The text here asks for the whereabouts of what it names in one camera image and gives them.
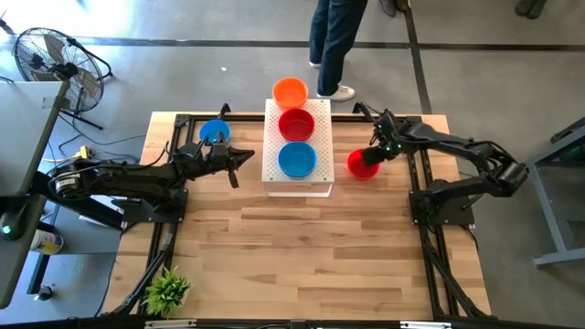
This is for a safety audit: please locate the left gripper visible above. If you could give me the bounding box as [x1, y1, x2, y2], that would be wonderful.
[196, 132, 256, 189]

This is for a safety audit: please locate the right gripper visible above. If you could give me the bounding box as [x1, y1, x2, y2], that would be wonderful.
[364, 125, 410, 167]

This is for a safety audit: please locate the red mini bowl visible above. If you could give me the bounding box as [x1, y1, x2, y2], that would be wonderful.
[346, 148, 381, 182]
[278, 107, 316, 143]

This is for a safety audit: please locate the blue mini bowl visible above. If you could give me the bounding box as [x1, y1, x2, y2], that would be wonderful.
[277, 141, 318, 179]
[198, 119, 232, 147]

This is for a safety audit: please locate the orange mini bowl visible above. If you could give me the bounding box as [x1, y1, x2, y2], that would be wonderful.
[271, 76, 310, 111]

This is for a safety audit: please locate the white perforated metal shelf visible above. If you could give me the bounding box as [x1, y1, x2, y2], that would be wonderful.
[261, 98, 335, 198]

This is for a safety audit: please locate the person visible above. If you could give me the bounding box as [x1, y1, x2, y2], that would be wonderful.
[308, 0, 369, 102]
[378, 0, 410, 18]
[515, 0, 548, 20]

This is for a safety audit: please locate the small green potted plant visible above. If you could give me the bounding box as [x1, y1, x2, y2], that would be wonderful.
[142, 267, 193, 319]

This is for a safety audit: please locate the white yellow spray can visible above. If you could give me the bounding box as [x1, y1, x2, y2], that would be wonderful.
[29, 228, 65, 256]

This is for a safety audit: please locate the grey desk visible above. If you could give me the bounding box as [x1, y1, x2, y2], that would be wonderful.
[0, 80, 127, 310]

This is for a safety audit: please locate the black floor fan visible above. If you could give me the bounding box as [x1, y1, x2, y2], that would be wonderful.
[12, 27, 113, 132]

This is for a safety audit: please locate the black device with green light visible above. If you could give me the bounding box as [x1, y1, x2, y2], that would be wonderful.
[0, 200, 29, 242]

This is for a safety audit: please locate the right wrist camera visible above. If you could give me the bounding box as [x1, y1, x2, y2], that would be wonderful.
[373, 109, 399, 132]

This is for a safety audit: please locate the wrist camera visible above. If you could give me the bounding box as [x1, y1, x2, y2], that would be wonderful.
[175, 142, 205, 162]
[373, 109, 399, 132]

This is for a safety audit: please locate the black aluminium table frame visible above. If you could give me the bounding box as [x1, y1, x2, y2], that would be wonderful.
[104, 101, 495, 329]

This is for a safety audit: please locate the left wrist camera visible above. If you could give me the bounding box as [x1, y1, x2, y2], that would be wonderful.
[175, 142, 205, 162]

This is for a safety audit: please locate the grey metal workbench frame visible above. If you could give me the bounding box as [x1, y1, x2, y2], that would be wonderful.
[504, 116, 585, 269]

